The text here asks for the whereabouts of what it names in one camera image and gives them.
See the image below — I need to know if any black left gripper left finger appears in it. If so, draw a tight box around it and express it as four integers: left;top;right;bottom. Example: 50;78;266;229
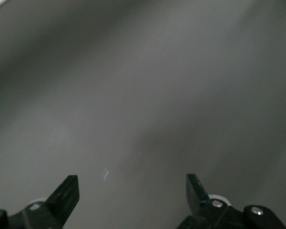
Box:
0;175;81;229

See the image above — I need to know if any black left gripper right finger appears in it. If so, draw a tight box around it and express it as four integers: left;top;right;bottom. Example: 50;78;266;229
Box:
178;173;286;229

